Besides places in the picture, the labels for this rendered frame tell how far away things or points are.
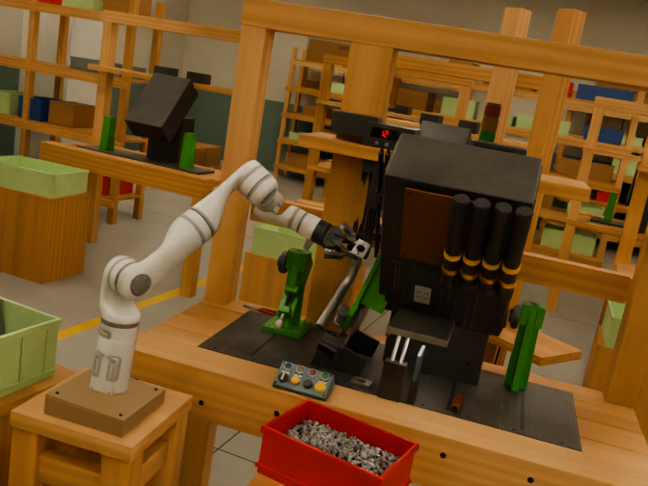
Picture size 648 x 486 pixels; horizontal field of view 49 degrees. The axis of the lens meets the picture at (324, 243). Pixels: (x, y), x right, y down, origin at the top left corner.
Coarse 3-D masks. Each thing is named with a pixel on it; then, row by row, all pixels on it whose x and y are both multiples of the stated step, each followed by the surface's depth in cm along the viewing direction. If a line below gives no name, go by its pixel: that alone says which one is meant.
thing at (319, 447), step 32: (288, 416) 176; (320, 416) 182; (288, 448) 164; (320, 448) 169; (352, 448) 170; (384, 448) 174; (416, 448) 169; (288, 480) 164; (320, 480) 160; (352, 480) 156; (384, 480) 154
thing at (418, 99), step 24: (408, 96) 899; (432, 96) 907; (528, 96) 835; (576, 96) 823; (624, 96) 807; (480, 120) 867; (528, 120) 845; (576, 144) 824; (600, 144) 819; (576, 168) 839; (600, 168) 828; (624, 168) 813; (552, 216) 845; (552, 240) 858; (576, 240) 848; (600, 240) 874; (600, 264) 833
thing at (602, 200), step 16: (592, 112) 1035; (608, 112) 1027; (560, 144) 1060; (624, 144) 1030; (640, 144) 1026; (592, 160) 1091; (624, 176) 1036; (608, 192) 1052; (624, 208) 1038; (544, 224) 1081; (560, 224) 1077; (608, 240) 1051
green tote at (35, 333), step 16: (16, 304) 204; (16, 320) 204; (32, 320) 202; (48, 320) 200; (0, 336) 181; (16, 336) 185; (32, 336) 190; (48, 336) 196; (0, 352) 181; (16, 352) 187; (32, 352) 192; (48, 352) 198; (0, 368) 183; (16, 368) 188; (32, 368) 193; (48, 368) 199; (0, 384) 184; (16, 384) 189; (32, 384) 195
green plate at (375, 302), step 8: (376, 264) 202; (376, 272) 204; (368, 280) 203; (376, 280) 204; (368, 288) 205; (376, 288) 205; (360, 296) 205; (368, 296) 206; (376, 296) 205; (384, 296) 204; (360, 304) 210; (368, 304) 206; (376, 304) 205; (384, 304) 205
